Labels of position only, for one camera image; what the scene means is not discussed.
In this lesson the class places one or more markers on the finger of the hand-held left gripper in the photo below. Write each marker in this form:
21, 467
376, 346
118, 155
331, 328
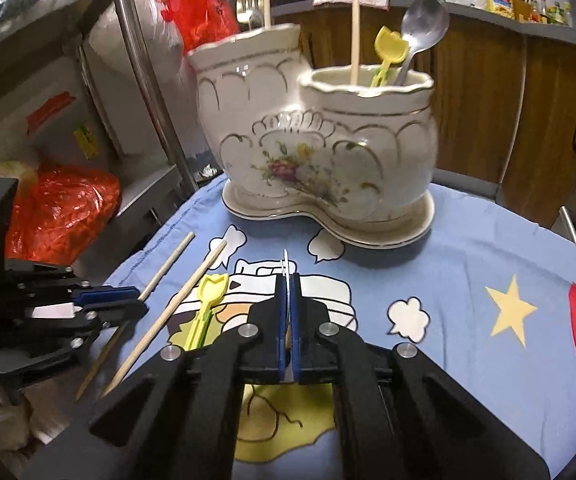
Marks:
108, 294
118, 314

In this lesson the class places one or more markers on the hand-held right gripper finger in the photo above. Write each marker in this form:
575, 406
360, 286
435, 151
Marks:
282, 350
294, 350

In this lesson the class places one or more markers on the silver fork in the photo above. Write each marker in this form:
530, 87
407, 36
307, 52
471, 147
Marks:
286, 267

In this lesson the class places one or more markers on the floral ceramic utensil holder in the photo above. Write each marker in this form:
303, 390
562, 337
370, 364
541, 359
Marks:
318, 160

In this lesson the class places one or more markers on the silver spoon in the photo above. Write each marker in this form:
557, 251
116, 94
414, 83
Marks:
423, 25

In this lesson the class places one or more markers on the crumpled red plastic bag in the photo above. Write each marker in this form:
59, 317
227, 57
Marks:
68, 205

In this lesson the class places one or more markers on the all-yellow plastic tulip utensil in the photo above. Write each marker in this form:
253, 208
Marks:
210, 292

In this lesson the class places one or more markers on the cream ceramic holder tray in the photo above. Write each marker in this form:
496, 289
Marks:
368, 232

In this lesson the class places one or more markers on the yellow sticker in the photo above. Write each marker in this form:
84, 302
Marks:
87, 140

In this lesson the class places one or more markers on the red sticker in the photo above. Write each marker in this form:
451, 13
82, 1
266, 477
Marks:
50, 112

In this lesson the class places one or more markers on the blue cartoon printed cloth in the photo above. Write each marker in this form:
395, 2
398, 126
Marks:
443, 270

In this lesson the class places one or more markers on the metal storage rack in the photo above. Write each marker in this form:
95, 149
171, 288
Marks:
138, 60

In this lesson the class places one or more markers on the white plastic bag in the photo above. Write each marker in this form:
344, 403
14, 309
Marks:
133, 35

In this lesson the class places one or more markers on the hanging red plastic bag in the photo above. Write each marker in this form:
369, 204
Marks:
193, 10

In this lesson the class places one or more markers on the wooden kitchen cabinets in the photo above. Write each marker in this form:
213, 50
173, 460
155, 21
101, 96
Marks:
478, 110

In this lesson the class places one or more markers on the white counter cloth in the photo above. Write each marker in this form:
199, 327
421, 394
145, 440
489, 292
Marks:
368, 1

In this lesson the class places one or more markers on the dark sauce bottle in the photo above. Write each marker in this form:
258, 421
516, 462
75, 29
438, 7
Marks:
543, 10

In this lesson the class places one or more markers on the green-capped condiment bottle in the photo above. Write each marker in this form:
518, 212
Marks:
556, 14
568, 15

